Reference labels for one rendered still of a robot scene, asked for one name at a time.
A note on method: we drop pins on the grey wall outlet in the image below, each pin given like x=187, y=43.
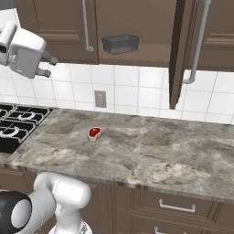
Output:
x=100, y=99

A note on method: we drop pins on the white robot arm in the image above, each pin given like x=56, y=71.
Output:
x=65, y=192

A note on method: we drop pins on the open brown cabinet door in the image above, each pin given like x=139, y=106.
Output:
x=178, y=51

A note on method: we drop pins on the black gas hob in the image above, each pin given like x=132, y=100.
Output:
x=18, y=125

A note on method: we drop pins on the closed brown cabinet door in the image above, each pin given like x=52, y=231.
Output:
x=58, y=27
x=221, y=36

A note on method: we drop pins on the open brown wall cabinet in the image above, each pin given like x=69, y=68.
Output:
x=146, y=18

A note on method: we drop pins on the brown drawer front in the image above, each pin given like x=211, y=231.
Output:
x=182, y=199
x=143, y=224

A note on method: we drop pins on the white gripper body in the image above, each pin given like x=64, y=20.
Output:
x=28, y=53

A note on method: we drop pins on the brown base cabinet door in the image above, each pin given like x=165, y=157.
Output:
x=102, y=210

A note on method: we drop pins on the red raw steak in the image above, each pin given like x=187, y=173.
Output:
x=94, y=134

